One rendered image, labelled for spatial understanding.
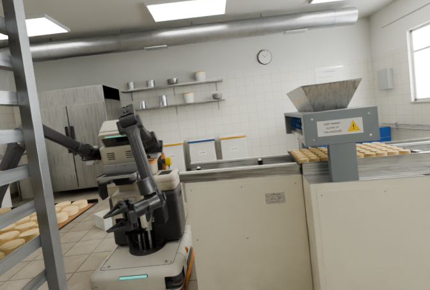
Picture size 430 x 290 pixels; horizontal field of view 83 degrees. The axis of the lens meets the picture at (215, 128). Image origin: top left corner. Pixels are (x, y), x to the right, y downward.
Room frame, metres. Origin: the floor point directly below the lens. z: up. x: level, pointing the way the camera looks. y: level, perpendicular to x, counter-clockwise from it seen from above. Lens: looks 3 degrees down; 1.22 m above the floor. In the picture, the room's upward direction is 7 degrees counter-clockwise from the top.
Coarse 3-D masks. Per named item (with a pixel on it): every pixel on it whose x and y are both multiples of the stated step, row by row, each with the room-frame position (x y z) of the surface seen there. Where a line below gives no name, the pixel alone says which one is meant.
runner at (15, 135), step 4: (0, 132) 0.54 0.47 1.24; (4, 132) 0.55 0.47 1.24; (8, 132) 0.56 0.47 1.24; (12, 132) 0.57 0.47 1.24; (16, 132) 0.58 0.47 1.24; (20, 132) 0.60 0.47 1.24; (0, 136) 0.54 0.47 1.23; (4, 136) 0.55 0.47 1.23; (8, 136) 0.56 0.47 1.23; (12, 136) 0.57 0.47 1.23; (16, 136) 0.58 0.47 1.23; (20, 136) 0.59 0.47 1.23; (0, 140) 0.54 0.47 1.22; (4, 140) 0.55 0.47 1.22; (8, 140) 0.56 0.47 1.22; (12, 140) 0.57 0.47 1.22; (16, 140) 0.58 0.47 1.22; (20, 140) 0.59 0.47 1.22
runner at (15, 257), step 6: (30, 240) 0.58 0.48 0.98; (36, 240) 0.59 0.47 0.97; (24, 246) 0.55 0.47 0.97; (30, 246) 0.57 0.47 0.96; (36, 246) 0.59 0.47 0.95; (12, 252) 0.52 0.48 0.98; (18, 252) 0.54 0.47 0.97; (24, 252) 0.55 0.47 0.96; (30, 252) 0.57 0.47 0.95; (6, 258) 0.51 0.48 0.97; (12, 258) 0.52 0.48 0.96; (18, 258) 0.53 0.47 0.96; (24, 258) 0.55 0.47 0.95; (0, 264) 0.49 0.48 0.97; (6, 264) 0.51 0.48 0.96; (12, 264) 0.52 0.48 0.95; (0, 270) 0.49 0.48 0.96; (6, 270) 0.50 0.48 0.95
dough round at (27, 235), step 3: (27, 231) 0.64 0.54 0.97; (30, 231) 0.64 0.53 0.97; (33, 231) 0.64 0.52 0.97; (36, 231) 0.64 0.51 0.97; (21, 234) 0.63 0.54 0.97; (24, 234) 0.62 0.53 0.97; (27, 234) 0.62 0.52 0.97; (30, 234) 0.62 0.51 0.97; (33, 234) 0.62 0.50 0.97; (36, 234) 0.63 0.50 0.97; (21, 237) 0.61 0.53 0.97; (24, 237) 0.61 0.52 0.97; (27, 237) 0.61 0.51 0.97; (30, 237) 0.62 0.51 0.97; (33, 237) 0.62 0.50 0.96; (27, 240) 0.61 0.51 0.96
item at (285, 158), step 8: (392, 144) 1.57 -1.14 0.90; (400, 144) 1.54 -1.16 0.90; (408, 144) 1.53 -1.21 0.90; (416, 144) 1.52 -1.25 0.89; (424, 144) 1.52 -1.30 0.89; (216, 160) 1.74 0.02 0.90; (224, 160) 1.72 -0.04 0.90; (232, 160) 1.71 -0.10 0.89; (240, 160) 1.70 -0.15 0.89; (248, 160) 1.69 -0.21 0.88; (256, 160) 1.68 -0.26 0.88; (264, 160) 1.68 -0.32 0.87; (272, 160) 1.67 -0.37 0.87; (280, 160) 1.66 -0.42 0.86; (288, 160) 1.65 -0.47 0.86; (192, 168) 1.76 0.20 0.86; (208, 168) 1.74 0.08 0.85; (216, 168) 1.73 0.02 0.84
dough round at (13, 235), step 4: (8, 232) 0.65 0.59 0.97; (12, 232) 0.65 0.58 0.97; (16, 232) 0.64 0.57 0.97; (0, 236) 0.63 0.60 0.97; (4, 236) 0.63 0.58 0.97; (8, 236) 0.62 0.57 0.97; (12, 236) 0.63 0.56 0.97; (16, 236) 0.63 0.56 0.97; (0, 240) 0.61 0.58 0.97; (4, 240) 0.62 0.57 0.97; (8, 240) 0.62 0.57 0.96
